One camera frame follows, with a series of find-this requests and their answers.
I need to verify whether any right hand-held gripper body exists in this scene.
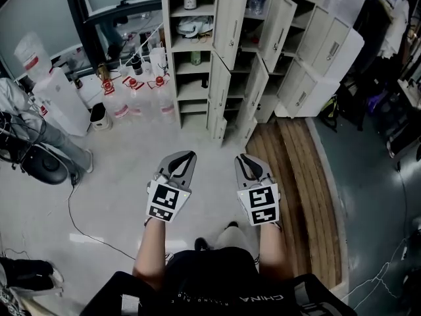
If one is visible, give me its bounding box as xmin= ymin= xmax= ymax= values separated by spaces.
xmin=236 ymin=175 xmax=282 ymax=226

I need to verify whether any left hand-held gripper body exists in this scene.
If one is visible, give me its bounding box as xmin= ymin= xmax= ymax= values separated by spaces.
xmin=145 ymin=172 xmax=193 ymax=223

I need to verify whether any white metal locker cabinet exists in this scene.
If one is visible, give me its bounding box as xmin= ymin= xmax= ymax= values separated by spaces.
xmin=160 ymin=0 xmax=366 ymax=148

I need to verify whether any cabinet door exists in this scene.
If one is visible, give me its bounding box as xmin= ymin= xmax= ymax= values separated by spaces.
xmin=212 ymin=0 xmax=249 ymax=72

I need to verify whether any person's right forearm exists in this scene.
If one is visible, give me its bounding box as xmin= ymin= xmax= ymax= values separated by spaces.
xmin=258 ymin=224 xmax=295 ymax=281

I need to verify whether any person's left forearm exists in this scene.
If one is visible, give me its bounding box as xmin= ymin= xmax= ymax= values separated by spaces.
xmin=132 ymin=221 xmax=167 ymax=291

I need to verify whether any wooden slat platform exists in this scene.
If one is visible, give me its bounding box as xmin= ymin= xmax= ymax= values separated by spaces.
xmin=245 ymin=118 xmax=343 ymax=289

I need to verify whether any person's right leg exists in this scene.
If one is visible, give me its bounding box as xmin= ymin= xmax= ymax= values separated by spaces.
xmin=213 ymin=226 xmax=253 ymax=253

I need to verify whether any person's left black shoe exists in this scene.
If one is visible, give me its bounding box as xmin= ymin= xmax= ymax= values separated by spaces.
xmin=193 ymin=237 xmax=211 ymax=252

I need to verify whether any small white waste bin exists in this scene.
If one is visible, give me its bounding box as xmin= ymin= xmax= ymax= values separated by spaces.
xmin=89 ymin=102 xmax=114 ymax=132

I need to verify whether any yellow black bag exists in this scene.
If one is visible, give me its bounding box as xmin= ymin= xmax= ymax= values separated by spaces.
xmin=320 ymin=93 xmax=340 ymax=134

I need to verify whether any person's black shirt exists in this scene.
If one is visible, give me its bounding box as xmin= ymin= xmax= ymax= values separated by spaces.
xmin=78 ymin=246 xmax=356 ymax=316

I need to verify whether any small black bottle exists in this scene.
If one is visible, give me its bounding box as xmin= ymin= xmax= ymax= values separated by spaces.
xmin=130 ymin=55 xmax=144 ymax=76

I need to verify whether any white paper bag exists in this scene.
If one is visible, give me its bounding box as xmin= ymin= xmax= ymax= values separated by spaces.
xmin=149 ymin=46 xmax=168 ymax=78

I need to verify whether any golden jar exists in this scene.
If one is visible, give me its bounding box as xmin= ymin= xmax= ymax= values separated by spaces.
xmin=96 ymin=62 xmax=112 ymax=82

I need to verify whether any black round device on stand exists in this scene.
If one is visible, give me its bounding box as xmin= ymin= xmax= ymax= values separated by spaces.
xmin=19 ymin=144 xmax=69 ymax=186

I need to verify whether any white water dispenser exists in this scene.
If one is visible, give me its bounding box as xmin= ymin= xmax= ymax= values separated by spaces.
xmin=32 ymin=66 xmax=92 ymax=138

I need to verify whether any purple bag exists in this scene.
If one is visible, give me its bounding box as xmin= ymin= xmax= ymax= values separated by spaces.
xmin=366 ymin=90 xmax=391 ymax=115

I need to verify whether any white cloth bundle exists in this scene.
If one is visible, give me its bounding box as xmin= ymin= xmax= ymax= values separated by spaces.
xmin=176 ymin=15 xmax=214 ymax=40

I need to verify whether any blue tinted water bottle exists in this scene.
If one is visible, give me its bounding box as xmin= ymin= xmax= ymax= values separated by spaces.
xmin=249 ymin=0 xmax=266 ymax=16

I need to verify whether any clear water jug red label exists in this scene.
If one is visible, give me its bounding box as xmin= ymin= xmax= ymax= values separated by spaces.
xmin=12 ymin=31 xmax=53 ymax=82

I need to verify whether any rack of hanging coats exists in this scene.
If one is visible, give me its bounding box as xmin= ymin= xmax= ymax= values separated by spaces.
xmin=338 ymin=0 xmax=410 ymax=131

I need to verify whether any black framed window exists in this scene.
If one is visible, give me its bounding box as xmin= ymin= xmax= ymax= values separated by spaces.
xmin=62 ymin=0 xmax=165 ymax=75

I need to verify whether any black floor cable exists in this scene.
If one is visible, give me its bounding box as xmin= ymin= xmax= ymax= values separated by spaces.
xmin=395 ymin=163 xmax=411 ymax=243
xmin=67 ymin=172 xmax=137 ymax=261

